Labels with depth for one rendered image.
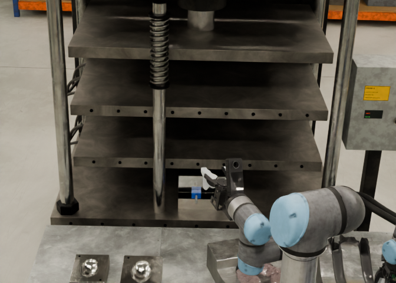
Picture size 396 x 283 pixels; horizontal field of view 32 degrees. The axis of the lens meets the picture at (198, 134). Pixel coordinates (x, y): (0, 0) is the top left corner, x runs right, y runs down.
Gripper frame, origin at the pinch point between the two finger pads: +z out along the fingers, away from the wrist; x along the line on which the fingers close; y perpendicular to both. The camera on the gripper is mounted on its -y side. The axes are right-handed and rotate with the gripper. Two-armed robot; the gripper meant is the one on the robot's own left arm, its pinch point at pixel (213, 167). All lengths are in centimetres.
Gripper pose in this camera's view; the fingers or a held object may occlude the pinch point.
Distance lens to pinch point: 219.1
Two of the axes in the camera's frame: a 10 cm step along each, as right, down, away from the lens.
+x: 9.2, -0.2, 3.9
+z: -3.6, -4.2, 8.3
